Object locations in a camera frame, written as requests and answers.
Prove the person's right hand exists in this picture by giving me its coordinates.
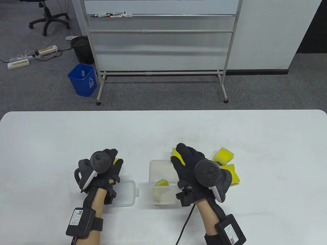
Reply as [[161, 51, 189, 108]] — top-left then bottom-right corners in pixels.
[[171, 143, 217, 202]]

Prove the person's left hand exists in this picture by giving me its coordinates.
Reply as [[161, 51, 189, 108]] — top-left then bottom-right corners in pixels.
[[81, 149, 124, 193]]

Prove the clear container lid green seal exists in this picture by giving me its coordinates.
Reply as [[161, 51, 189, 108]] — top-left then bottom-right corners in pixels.
[[110, 180, 141, 207]]

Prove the clear plastic airtight container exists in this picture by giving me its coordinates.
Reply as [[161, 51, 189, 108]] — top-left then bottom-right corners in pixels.
[[149, 160, 180, 205]]

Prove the black forearm sensor box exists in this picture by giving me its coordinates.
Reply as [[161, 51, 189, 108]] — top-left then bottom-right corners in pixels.
[[66, 208, 97, 239], [215, 214, 247, 245]]

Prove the person's right forearm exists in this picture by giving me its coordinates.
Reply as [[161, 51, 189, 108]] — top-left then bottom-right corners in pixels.
[[195, 198, 226, 245]]

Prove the person's left forearm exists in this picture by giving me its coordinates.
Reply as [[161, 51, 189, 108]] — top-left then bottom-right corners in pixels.
[[77, 188, 114, 245]]

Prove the grey handheld controller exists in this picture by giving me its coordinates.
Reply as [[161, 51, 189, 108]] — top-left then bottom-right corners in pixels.
[[74, 151, 113, 190], [194, 160, 233, 203]]

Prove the blue plastic bin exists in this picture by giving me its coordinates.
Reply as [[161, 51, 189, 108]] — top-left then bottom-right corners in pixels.
[[67, 64, 97, 97]]

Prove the black mesh trash bin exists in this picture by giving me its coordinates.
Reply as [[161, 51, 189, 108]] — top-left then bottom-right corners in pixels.
[[70, 36, 94, 65]]

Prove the white power strip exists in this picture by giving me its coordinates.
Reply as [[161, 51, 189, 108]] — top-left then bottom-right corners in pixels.
[[7, 59, 30, 69], [34, 45, 58, 56]]

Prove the whiteboard on metal stand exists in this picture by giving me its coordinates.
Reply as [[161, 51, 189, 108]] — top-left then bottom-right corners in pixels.
[[82, 0, 244, 105]]

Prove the black office chair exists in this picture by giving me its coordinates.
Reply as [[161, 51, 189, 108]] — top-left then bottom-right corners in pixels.
[[18, 0, 71, 36]]

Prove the black door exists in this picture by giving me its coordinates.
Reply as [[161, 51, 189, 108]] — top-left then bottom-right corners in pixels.
[[296, 0, 327, 54]]

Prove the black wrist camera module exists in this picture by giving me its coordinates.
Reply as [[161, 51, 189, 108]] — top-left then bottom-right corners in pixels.
[[176, 185, 196, 207], [103, 189, 117, 204]]

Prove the black glove cable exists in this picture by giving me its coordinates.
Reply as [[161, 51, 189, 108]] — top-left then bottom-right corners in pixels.
[[176, 204, 195, 245]]

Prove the black forearm strap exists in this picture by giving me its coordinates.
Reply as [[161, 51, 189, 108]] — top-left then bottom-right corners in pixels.
[[204, 232, 221, 245], [89, 217, 104, 232]]

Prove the black floor cable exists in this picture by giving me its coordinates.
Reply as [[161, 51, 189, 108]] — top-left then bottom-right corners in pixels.
[[33, 50, 63, 61]]

